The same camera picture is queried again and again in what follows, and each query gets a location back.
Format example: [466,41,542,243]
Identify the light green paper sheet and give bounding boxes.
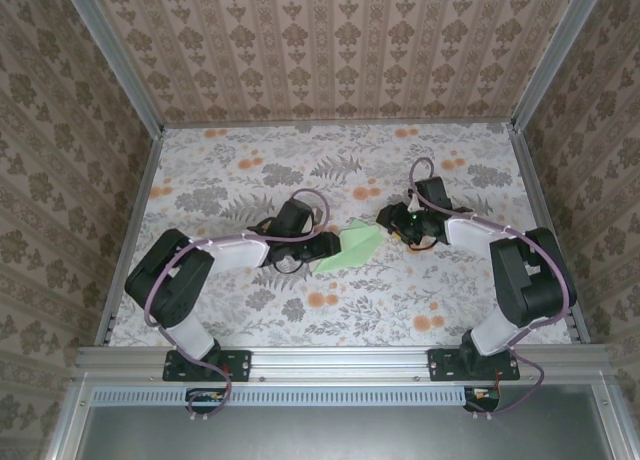
[313,217,382,275]

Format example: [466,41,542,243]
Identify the floral patterned table cover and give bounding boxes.
[107,122,576,349]

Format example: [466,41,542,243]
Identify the black power connector module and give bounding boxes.
[463,387,501,413]
[186,387,232,414]

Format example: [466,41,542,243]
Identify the grey metal panel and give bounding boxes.
[44,382,640,460]

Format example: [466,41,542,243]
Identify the long aluminium frame rail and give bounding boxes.
[74,344,614,382]

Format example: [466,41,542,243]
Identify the aluminium side rail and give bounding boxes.
[507,122,594,346]
[94,127,166,349]

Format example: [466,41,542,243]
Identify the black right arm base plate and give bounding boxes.
[428,348,521,383]

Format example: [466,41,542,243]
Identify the grey slotted cable duct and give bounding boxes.
[92,385,469,407]

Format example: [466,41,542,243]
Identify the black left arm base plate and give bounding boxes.
[162,348,253,383]

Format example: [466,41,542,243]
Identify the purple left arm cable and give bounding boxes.
[143,188,330,424]

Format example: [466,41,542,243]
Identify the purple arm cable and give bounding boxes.
[143,188,330,424]
[409,157,577,421]

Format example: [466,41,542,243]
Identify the aluminium corner post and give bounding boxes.
[508,0,609,131]
[63,0,166,134]

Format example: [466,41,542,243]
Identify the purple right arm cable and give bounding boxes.
[409,157,577,421]

